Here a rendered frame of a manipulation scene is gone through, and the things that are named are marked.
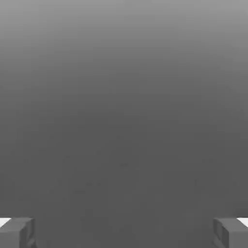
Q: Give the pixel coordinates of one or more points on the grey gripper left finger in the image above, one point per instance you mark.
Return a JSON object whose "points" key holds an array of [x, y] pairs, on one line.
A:
{"points": [[15, 234]]}

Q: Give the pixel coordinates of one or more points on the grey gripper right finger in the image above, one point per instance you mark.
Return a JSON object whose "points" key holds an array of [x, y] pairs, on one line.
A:
{"points": [[232, 234]]}

